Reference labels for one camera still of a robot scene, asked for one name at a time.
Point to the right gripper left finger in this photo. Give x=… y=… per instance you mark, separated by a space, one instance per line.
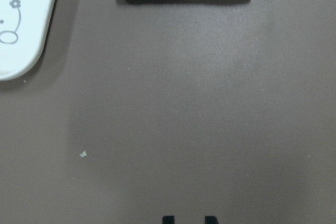
x=168 y=220

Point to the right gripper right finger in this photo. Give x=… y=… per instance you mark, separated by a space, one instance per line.
x=210 y=220

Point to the cream rabbit tray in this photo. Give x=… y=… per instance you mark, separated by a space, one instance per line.
x=24 y=28

